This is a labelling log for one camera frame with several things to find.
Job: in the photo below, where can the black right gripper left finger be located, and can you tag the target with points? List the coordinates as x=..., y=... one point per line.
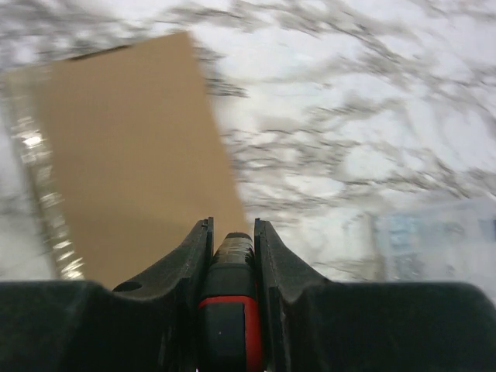
x=146, y=323

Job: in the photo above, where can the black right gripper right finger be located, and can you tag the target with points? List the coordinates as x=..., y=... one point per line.
x=310, y=323

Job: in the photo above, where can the red black utility knife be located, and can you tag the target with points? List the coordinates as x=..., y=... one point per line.
x=229, y=334

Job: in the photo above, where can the brown cardboard express box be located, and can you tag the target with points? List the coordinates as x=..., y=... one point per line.
x=123, y=156

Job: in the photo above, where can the clear plastic parts box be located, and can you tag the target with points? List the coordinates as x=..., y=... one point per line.
x=451, y=241

